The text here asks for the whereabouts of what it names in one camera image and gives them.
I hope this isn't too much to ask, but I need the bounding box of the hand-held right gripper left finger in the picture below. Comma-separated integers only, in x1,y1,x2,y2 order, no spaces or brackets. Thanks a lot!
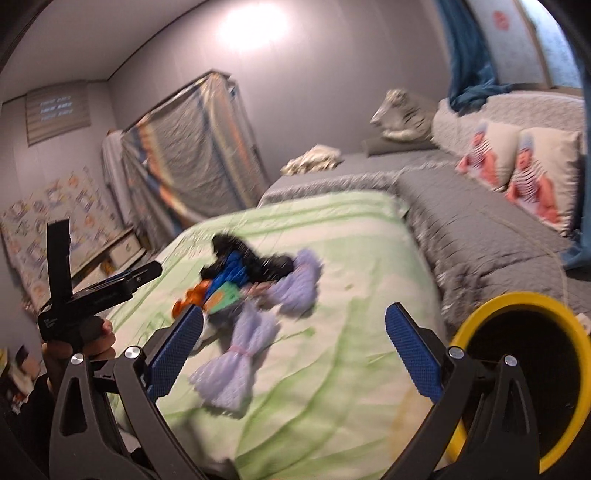
48,305,206,480

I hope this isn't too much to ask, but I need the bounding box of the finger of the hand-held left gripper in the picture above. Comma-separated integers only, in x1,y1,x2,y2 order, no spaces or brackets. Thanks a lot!
119,261,164,291

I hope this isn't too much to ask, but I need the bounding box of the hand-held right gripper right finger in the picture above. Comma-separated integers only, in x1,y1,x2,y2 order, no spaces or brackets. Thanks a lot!
385,302,540,480

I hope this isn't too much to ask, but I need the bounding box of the lavender yarn tassel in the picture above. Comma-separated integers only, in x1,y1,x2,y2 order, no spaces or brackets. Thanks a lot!
188,307,280,409

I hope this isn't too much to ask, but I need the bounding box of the yellow trash bin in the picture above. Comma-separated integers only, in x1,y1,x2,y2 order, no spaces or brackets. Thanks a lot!
445,292,585,476

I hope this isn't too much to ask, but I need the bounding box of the black plastic bag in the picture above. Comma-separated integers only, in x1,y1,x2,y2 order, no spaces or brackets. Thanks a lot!
210,234,296,283

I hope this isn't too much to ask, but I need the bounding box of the person's left hand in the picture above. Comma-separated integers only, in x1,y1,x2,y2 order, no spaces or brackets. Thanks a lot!
41,318,116,398

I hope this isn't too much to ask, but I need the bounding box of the low wooden cabinet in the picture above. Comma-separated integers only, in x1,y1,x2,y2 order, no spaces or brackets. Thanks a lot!
71,227,147,288

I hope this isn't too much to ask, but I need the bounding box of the green patterned blanket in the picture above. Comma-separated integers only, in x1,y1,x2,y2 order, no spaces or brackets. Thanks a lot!
104,189,455,480

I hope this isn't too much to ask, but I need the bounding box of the patterned play mat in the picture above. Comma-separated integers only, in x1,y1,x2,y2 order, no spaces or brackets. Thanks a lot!
0,166,128,305

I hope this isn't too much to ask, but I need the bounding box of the cloth-covered wardrobe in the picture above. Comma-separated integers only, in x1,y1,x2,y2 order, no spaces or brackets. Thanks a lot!
121,69,271,236

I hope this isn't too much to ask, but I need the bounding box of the grey quilted sofa cover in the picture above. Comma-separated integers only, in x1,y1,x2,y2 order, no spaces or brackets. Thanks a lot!
397,164,591,324

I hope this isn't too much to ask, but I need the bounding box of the grey window blind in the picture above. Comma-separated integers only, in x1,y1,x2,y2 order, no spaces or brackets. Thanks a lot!
25,79,91,147

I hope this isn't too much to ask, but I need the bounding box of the blue curtain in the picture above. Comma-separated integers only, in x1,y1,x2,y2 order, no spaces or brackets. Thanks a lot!
436,0,514,112
560,230,591,271

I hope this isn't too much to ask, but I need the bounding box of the grey quilted bed cover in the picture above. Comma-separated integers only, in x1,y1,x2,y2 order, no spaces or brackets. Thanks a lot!
259,150,458,208

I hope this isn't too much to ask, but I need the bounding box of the cream cloth pile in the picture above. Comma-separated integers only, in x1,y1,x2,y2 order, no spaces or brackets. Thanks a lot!
281,145,345,176

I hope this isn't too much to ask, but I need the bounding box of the grey bolster pillow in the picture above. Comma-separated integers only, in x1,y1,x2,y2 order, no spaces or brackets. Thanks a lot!
362,136,437,158

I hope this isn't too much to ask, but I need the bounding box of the baby print cushion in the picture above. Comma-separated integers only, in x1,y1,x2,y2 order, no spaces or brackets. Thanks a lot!
455,119,522,192
505,127,585,237

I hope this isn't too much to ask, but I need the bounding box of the white tiger plush toy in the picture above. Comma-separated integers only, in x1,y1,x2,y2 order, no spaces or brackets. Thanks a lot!
369,88,439,142

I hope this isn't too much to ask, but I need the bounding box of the white lace backrest cover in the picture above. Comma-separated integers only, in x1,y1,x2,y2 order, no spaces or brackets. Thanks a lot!
431,90,591,158

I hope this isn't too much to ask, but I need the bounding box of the frosted glass window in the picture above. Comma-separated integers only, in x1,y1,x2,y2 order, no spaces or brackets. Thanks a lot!
466,0,583,91

